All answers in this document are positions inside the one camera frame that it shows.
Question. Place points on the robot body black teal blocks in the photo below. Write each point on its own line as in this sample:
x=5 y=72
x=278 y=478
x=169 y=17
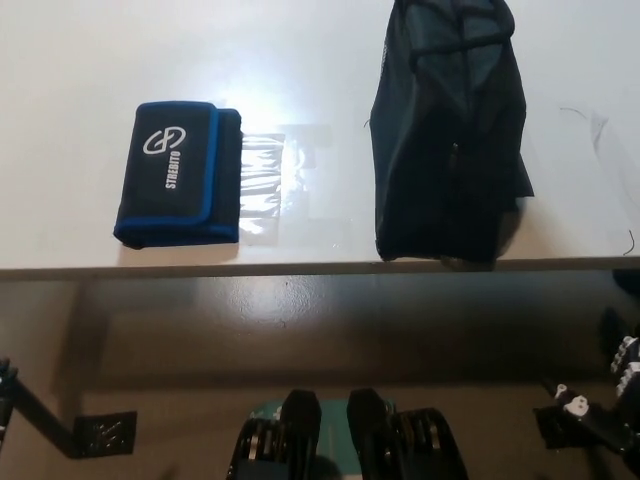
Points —
x=345 y=440

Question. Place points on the black blue-trimmed Strebito notebook case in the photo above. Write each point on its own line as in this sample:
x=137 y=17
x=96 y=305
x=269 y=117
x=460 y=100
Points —
x=172 y=175

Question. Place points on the clear plastic film sheet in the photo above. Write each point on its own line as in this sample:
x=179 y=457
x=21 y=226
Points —
x=607 y=150

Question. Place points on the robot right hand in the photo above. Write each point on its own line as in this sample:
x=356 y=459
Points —
x=625 y=375

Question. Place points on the clear tape patch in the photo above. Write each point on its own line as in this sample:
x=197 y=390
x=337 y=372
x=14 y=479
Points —
x=262 y=185

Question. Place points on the dark fabric lunch bag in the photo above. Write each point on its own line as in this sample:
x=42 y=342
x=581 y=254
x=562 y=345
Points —
x=440 y=150

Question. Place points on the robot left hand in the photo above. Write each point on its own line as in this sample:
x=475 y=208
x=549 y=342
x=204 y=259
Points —
x=6 y=395

